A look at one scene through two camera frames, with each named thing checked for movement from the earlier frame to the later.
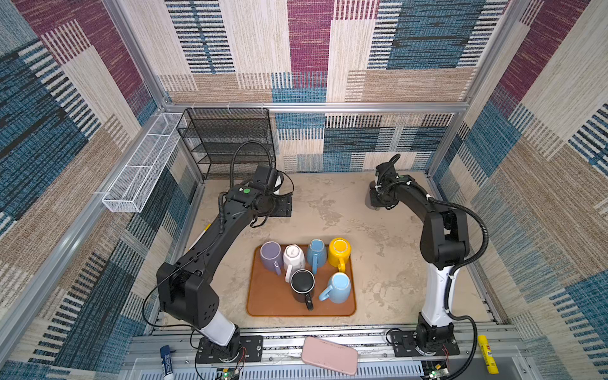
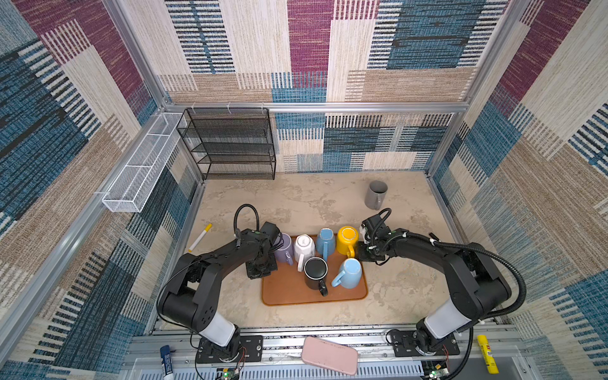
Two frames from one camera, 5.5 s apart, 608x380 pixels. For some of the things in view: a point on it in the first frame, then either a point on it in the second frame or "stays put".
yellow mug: (339, 252) -> (346, 241)
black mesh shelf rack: (229, 142) stays put
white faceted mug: (294, 260) -> (304, 249)
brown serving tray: (269, 294) -> (289, 288)
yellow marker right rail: (488, 355) stays put
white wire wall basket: (130, 190) stays put
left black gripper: (285, 207) -> (256, 273)
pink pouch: (329, 355) stays put
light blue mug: (339, 288) -> (350, 274)
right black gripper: (374, 202) -> (363, 257)
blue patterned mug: (317, 254) -> (325, 242)
